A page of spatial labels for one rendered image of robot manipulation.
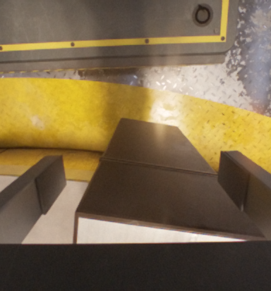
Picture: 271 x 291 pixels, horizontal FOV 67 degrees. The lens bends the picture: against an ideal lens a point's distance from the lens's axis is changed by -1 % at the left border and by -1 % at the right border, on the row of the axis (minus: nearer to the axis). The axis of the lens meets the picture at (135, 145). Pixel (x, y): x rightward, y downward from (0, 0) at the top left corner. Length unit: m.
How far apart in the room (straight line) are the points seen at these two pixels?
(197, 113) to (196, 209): 0.69
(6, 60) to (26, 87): 0.35
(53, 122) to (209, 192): 0.75
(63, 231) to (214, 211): 0.55
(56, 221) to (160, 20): 0.58
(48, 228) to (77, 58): 0.48
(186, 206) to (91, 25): 0.42
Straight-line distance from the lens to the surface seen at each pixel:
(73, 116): 0.85
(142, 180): 0.20
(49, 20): 0.53
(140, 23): 0.50
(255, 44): 0.91
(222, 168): 0.16
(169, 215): 0.16
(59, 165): 0.16
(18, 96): 0.93
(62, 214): 0.65
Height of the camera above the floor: 0.80
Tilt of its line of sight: 72 degrees down
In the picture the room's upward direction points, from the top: 176 degrees counter-clockwise
